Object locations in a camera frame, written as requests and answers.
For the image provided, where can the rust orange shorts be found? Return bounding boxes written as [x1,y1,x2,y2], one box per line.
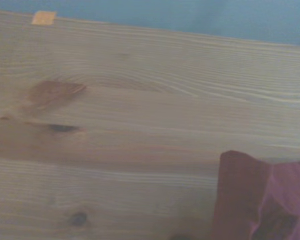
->
[211,149,300,240]

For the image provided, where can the small tan tape piece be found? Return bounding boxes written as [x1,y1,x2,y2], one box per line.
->
[30,10,58,27]

